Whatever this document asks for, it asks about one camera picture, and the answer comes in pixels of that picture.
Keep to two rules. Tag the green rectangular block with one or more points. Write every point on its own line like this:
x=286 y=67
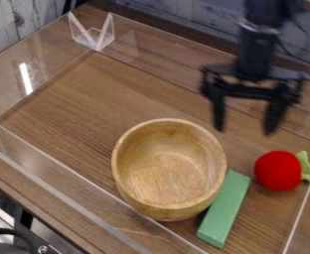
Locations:
x=216 y=223

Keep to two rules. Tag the clear acrylic enclosure wall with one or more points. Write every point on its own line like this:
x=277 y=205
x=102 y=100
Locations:
x=68 y=102

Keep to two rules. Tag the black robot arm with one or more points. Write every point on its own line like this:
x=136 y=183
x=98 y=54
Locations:
x=266 y=15

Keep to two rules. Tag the wooden bowl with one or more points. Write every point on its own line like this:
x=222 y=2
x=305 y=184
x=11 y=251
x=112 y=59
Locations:
x=168 y=167

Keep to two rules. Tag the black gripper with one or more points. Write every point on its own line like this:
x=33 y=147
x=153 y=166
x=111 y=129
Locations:
x=252 y=78

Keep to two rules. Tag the black metal table frame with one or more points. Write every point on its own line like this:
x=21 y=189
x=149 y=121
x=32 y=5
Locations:
x=36 y=244

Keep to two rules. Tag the red plush strawberry toy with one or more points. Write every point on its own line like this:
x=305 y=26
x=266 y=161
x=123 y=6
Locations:
x=281 y=170

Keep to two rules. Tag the clear acrylic corner bracket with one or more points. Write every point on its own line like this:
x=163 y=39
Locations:
x=93 y=38

